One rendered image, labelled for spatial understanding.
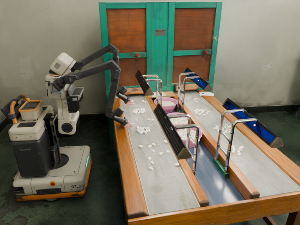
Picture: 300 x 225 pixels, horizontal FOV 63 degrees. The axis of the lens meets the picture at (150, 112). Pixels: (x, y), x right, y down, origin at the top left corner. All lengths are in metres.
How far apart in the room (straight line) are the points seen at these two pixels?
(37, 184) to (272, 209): 1.98
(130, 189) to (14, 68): 3.03
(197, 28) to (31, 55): 2.37
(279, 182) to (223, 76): 2.64
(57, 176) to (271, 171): 1.85
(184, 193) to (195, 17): 2.03
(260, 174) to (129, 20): 1.96
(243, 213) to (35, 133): 1.73
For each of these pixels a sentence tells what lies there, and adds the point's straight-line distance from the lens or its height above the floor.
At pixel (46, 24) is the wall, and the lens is 3.88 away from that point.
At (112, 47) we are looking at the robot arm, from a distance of 2.42.
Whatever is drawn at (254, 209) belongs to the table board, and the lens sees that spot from 1.71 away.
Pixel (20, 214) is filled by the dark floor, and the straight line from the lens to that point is 2.76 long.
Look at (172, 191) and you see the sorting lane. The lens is 1.60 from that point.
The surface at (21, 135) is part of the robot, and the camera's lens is 2.40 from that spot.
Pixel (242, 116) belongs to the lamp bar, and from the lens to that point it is 1.83.
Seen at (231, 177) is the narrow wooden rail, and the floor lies 0.71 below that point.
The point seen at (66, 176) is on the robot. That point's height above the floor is 0.28.
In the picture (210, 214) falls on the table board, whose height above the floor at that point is 0.69.
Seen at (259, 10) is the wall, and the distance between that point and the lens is 4.23.
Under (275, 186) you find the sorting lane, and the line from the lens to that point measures 1.81.
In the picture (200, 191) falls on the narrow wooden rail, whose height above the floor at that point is 0.76.
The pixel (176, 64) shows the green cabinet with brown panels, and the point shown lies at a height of 1.11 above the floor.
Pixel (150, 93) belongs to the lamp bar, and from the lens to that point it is 2.18.
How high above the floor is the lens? 1.82
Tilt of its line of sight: 25 degrees down
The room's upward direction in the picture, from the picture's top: straight up
